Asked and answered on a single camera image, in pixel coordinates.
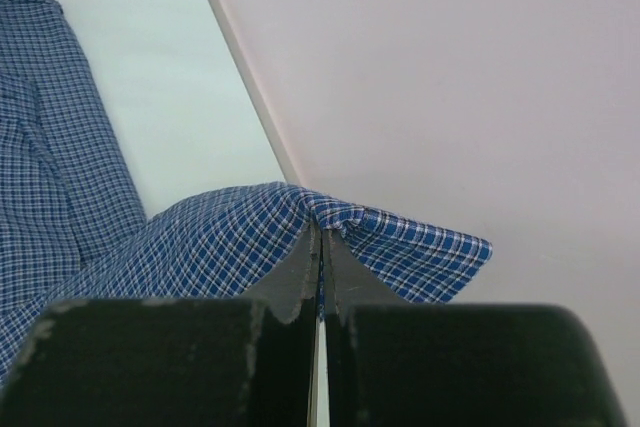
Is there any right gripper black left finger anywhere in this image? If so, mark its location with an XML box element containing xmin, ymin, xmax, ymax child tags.
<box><xmin>1</xmin><ymin>226</ymin><xmax>320</xmax><ymax>426</ymax></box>

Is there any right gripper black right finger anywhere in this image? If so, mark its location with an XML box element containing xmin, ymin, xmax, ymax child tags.
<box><xmin>322</xmin><ymin>233</ymin><xmax>627</xmax><ymax>426</ymax></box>

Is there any grey enclosure corner frame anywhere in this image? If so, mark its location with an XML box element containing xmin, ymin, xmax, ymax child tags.
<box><xmin>207</xmin><ymin>0</ymin><xmax>308</xmax><ymax>186</ymax></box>

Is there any blue checkered long sleeve shirt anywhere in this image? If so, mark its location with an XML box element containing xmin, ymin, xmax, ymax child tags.
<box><xmin>1</xmin><ymin>0</ymin><xmax>492</xmax><ymax>374</ymax></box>

